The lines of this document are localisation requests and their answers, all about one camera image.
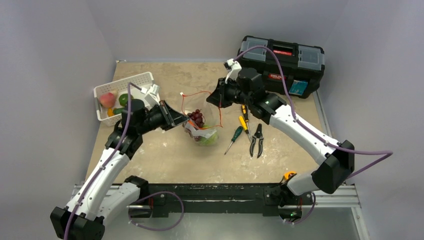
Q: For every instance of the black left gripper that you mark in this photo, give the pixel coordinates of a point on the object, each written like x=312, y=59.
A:
x=171, y=118

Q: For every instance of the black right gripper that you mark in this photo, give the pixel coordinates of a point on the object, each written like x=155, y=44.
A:
x=222, y=94

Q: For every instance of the clear zip bag orange zipper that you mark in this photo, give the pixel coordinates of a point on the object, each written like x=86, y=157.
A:
x=205, y=119

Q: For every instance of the red grape bunch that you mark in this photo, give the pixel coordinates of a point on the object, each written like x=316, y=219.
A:
x=197, y=118

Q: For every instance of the green cabbage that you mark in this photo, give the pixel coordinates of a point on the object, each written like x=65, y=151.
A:
x=209, y=139

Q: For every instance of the green cucumber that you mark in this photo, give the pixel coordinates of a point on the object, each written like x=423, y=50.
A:
x=117, y=111

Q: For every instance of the peach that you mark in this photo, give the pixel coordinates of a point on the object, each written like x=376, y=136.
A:
x=107, y=100

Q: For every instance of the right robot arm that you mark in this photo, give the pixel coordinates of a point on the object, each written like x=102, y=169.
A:
x=335, y=160

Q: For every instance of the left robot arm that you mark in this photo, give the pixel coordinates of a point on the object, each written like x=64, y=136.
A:
x=86, y=215

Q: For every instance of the black yellow screwdriver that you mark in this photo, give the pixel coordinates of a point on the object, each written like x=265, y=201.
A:
x=245, y=112

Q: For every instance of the white perforated basket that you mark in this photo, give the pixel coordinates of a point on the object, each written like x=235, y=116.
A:
x=131, y=85

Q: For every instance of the black pliers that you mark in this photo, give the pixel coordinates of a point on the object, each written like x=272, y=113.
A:
x=257, y=139

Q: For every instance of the orange yellow fruit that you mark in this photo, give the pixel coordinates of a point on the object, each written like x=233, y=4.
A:
x=110, y=112

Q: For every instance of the black toolbox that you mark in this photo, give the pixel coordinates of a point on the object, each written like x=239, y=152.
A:
x=303, y=66

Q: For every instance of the yellow tape measure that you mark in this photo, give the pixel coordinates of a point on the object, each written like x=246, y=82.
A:
x=288, y=175

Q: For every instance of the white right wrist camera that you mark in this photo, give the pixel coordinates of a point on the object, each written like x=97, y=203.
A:
x=233, y=67

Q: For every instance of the yellow handled tool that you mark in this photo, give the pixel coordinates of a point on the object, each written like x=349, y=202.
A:
x=245, y=127

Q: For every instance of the green handled screwdriver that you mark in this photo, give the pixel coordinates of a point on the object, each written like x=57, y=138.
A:
x=236, y=134

